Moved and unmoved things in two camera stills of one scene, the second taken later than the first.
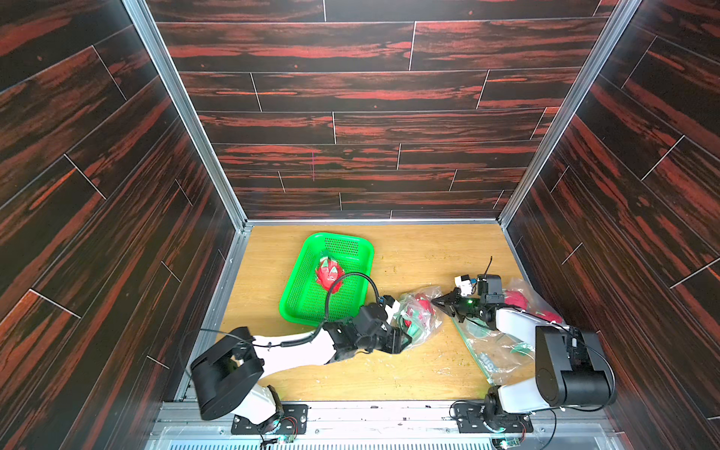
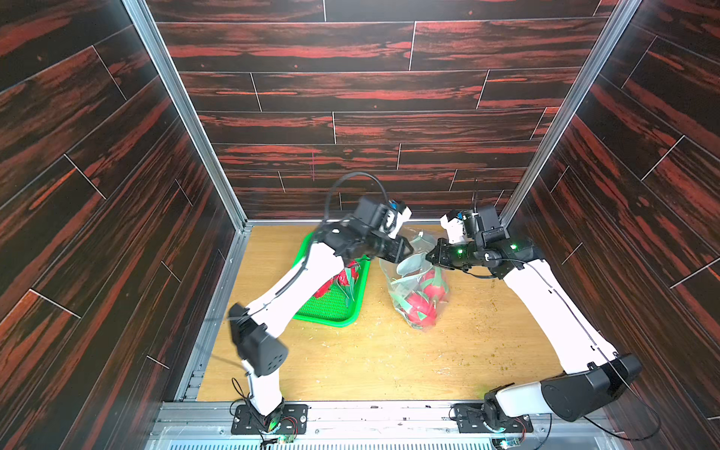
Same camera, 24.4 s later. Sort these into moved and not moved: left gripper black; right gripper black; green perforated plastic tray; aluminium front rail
Moved: left gripper black; right gripper black
Not moved: green perforated plastic tray; aluminium front rail
